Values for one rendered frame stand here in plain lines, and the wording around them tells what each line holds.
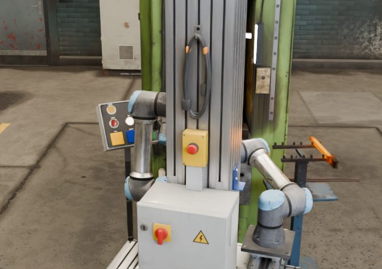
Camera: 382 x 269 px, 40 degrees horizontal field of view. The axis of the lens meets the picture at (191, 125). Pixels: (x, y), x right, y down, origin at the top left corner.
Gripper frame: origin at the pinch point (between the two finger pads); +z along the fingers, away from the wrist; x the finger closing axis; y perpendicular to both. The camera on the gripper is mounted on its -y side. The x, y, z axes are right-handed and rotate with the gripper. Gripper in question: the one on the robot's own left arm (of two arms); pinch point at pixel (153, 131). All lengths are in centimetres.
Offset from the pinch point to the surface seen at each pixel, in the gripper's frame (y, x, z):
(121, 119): 11.5, 15.1, 9.0
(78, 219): -40, 25, 141
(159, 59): 47, -18, 10
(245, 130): -9, -62, 1
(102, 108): 19.2, 25.3, 9.0
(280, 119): -5, -91, 2
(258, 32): 48, -73, -25
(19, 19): 320, -29, 604
